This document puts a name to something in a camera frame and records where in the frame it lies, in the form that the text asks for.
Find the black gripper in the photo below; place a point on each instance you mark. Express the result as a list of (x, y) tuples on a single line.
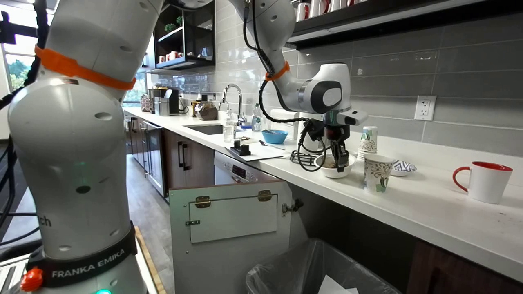
[(338, 131)]

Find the white bowl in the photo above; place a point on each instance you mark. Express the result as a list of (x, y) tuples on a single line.
[(329, 169)]

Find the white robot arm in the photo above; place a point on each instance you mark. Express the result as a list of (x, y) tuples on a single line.
[(68, 130)]

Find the blue bowl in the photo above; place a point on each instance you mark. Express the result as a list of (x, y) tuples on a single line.
[(275, 136)]

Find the grey trash bin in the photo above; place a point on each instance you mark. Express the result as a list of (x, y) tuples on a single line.
[(305, 269)]

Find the white paper in bin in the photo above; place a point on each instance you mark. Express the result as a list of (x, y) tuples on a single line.
[(331, 287)]

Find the patterned tall can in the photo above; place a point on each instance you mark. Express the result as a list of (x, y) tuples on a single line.
[(369, 143)]

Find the patterned paper cup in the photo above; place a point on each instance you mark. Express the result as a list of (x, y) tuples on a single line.
[(377, 172)]

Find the blue patterned small dish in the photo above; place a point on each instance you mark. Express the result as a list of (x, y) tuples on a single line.
[(403, 169)]

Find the white tray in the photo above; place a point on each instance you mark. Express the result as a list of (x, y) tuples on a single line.
[(259, 153)]

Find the black object on tray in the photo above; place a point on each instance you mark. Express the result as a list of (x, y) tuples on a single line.
[(239, 148)]

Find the clear water bottle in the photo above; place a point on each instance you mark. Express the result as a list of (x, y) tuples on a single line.
[(230, 128)]

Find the dishwasher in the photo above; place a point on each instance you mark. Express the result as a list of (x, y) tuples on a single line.
[(230, 171)]

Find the open cabinet door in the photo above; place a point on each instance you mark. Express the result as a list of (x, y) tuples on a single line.
[(222, 233)]

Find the red and white mug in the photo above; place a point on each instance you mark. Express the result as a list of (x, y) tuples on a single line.
[(488, 180)]

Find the black wire towel holder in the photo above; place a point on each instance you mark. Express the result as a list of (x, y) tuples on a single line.
[(303, 158)]

